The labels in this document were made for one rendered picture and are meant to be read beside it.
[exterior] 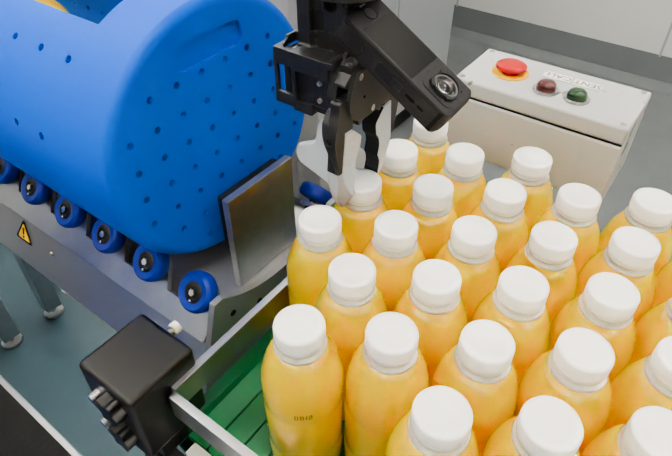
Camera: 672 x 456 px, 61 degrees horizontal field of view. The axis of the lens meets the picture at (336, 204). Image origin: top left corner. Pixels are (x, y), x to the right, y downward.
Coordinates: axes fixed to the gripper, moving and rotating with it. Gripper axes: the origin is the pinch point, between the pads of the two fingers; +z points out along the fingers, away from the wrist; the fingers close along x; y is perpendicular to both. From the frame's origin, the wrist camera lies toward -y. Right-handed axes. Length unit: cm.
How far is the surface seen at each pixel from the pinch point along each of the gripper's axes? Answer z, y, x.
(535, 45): 104, 65, -277
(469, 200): 3.5, -8.0, -8.3
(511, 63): -3.7, -3.7, -26.0
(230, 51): -10.0, 15.3, 0.8
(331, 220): -0.6, -1.1, 6.4
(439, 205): 0.3, -7.4, -2.1
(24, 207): 15.1, 44.4, 14.5
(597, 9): 78, 38, -279
